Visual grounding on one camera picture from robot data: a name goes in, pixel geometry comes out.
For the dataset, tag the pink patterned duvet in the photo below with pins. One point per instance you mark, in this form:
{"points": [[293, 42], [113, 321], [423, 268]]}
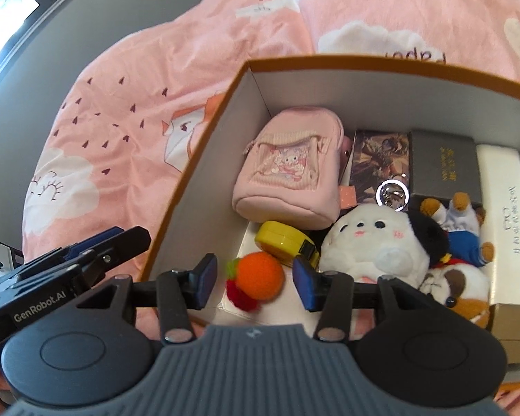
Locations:
{"points": [[133, 117]]}

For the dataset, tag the maroon card box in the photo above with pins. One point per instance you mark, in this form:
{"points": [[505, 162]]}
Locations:
{"points": [[380, 159]]}

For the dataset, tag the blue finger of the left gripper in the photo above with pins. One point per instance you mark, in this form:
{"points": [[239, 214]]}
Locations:
{"points": [[97, 261], [63, 254]]}

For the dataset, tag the pink pouch bag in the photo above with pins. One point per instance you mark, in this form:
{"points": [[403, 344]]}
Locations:
{"points": [[292, 170]]}

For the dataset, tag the orange felt fruit toy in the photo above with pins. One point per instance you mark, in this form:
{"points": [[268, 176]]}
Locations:
{"points": [[253, 280]]}

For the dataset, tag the white dog plush black ears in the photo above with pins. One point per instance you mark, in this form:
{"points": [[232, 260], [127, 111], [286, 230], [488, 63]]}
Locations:
{"points": [[370, 241]]}

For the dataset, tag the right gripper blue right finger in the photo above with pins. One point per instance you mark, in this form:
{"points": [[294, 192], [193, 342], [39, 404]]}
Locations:
{"points": [[331, 290]]}

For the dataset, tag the orange cardboard storage box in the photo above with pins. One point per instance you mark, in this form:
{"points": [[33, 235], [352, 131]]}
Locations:
{"points": [[411, 353]]}

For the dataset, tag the yellow tape measure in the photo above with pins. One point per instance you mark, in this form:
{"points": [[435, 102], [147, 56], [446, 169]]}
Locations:
{"points": [[284, 242]]}

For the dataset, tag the white glasses case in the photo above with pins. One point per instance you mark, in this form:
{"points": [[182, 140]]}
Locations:
{"points": [[499, 169]]}

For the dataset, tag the dark grey small box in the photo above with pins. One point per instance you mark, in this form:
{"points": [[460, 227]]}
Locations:
{"points": [[440, 165]]}

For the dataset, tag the gold brown small box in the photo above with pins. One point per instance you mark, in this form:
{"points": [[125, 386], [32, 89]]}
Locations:
{"points": [[505, 326]]}

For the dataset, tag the bear plush blue outfit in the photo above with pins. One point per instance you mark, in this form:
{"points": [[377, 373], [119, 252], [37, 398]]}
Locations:
{"points": [[459, 242]]}

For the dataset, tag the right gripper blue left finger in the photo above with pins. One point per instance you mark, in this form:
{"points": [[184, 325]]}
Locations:
{"points": [[193, 285]]}

